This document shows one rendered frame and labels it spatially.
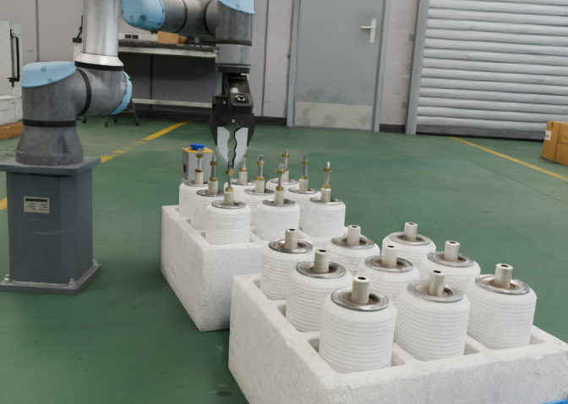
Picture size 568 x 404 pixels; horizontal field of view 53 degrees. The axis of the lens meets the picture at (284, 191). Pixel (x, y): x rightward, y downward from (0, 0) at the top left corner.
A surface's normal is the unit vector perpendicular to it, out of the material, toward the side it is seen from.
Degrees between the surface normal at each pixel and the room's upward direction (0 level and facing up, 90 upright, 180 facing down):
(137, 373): 0
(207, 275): 90
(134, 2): 90
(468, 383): 90
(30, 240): 90
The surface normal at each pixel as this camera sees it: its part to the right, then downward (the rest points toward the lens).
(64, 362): 0.06, -0.98
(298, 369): -0.93, 0.02
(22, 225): 0.00, 0.20
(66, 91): 0.82, 0.16
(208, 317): 0.40, 0.21
